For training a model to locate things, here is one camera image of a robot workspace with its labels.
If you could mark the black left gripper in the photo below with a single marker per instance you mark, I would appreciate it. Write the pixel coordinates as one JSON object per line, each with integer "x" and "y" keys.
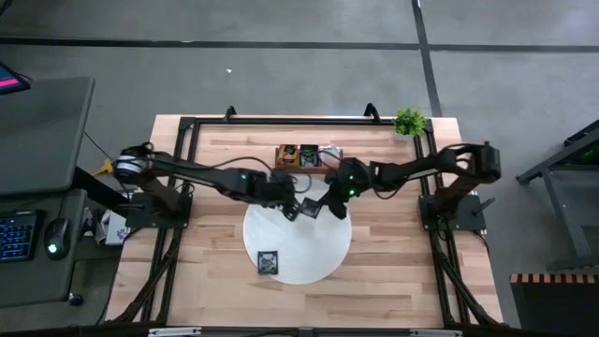
{"x": 280, "y": 195}

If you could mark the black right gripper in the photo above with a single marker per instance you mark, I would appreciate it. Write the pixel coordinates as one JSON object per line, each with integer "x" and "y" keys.
{"x": 340, "y": 203}

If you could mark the black tea packet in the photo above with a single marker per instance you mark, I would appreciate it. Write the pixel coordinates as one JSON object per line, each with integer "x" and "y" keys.
{"x": 310, "y": 208}
{"x": 309, "y": 155}
{"x": 267, "y": 262}

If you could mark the brown wooden three-compartment tray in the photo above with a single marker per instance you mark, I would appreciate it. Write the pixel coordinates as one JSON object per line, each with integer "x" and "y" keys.
{"x": 299, "y": 169}

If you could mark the white round woven placemat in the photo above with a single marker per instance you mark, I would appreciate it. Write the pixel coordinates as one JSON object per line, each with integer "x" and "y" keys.
{"x": 304, "y": 253}

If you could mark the orange fruit-print tea packet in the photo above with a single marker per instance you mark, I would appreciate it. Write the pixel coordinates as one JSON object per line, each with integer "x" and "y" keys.
{"x": 287, "y": 155}

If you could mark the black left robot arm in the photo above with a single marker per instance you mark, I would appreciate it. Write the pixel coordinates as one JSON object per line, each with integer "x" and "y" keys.
{"x": 201, "y": 175}

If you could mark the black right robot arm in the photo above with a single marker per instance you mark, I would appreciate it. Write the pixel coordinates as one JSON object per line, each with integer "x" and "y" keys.
{"x": 421, "y": 168}

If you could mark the green plant in white pot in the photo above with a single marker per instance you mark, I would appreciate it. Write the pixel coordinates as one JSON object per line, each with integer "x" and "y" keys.
{"x": 409, "y": 121}

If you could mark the white box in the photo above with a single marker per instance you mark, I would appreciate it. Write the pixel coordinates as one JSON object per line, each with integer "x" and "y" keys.
{"x": 114, "y": 234}

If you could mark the yellow power plug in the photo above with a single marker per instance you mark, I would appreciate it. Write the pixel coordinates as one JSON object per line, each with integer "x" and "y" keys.
{"x": 105, "y": 167}

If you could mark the black castor wheel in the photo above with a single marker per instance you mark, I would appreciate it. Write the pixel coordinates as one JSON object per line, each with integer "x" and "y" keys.
{"x": 75, "y": 299}

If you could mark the black computer mouse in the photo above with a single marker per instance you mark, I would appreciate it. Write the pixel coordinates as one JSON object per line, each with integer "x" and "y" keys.
{"x": 58, "y": 234}

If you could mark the orange and black striped panel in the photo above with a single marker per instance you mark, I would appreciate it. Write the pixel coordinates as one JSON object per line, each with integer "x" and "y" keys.
{"x": 557, "y": 309}

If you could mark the grey office desk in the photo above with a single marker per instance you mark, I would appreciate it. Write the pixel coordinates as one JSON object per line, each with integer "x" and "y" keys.
{"x": 42, "y": 136}

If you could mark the black backlit keyboard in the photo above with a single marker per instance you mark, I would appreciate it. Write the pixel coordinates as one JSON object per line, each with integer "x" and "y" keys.
{"x": 16, "y": 236}

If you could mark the screen with pink stripe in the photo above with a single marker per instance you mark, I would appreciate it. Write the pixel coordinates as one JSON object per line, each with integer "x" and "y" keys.
{"x": 11, "y": 79}

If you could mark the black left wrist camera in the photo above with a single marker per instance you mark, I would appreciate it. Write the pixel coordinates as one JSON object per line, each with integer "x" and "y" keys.
{"x": 282, "y": 178}

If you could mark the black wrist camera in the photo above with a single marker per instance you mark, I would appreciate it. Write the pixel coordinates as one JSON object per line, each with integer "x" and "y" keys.
{"x": 352, "y": 172}
{"x": 282, "y": 178}

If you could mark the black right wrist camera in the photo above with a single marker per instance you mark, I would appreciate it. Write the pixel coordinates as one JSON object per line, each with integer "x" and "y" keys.
{"x": 352, "y": 172}

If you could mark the black aluminium table frame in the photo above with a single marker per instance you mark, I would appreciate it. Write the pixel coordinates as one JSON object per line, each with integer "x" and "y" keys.
{"x": 281, "y": 121}

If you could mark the black frame bracket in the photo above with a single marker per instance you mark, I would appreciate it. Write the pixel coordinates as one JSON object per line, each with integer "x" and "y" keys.
{"x": 229, "y": 112}
{"x": 372, "y": 112}

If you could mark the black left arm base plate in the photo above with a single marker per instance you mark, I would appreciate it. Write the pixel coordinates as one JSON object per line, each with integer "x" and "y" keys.
{"x": 154, "y": 220}

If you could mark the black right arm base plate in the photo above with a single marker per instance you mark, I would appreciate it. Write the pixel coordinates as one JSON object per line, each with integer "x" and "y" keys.
{"x": 470, "y": 220}

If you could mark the silver metal bracket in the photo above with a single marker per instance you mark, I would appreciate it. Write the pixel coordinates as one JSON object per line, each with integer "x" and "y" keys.
{"x": 435, "y": 332}
{"x": 173, "y": 332}

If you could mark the black side desk frame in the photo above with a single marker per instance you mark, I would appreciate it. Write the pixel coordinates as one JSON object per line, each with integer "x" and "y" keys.
{"x": 557, "y": 159}

